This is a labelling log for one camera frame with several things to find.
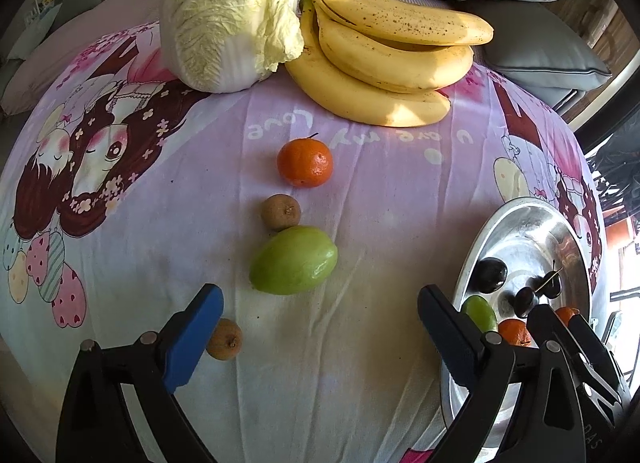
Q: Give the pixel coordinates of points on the dark cherry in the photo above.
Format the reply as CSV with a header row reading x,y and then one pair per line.
x,y
525,302
552,287

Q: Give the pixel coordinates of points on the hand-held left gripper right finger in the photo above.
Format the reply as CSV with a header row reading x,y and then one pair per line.
x,y
450,338

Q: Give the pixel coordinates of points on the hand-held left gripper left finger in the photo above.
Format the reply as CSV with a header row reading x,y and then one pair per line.
x,y
192,338

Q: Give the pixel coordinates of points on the brown longan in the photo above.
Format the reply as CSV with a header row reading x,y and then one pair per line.
x,y
226,339
281,211

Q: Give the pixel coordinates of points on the metal bowl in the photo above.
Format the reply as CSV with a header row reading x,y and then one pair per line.
x,y
530,238

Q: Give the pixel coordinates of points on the orange tangerine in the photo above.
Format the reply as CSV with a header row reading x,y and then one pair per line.
x,y
515,332
305,162
566,314

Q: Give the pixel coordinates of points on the pink checkered quilt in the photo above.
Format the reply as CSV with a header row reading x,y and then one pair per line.
x,y
75,48

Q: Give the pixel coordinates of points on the printed cartoon bedsheet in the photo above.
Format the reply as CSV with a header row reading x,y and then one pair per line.
x,y
350,383

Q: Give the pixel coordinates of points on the napa cabbage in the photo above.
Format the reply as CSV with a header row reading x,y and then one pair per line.
x,y
225,18

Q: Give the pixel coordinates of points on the large green mango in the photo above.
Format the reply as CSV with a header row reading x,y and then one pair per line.
x,y
479,312

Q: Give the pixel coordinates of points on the small green mango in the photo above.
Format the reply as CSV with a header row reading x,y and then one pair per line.
x,y
293,259

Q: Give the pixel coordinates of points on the dark plum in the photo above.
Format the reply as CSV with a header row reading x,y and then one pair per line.
x,y
490,274

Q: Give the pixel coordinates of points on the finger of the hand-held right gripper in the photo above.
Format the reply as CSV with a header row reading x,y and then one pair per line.
x,y
550,328
600,373

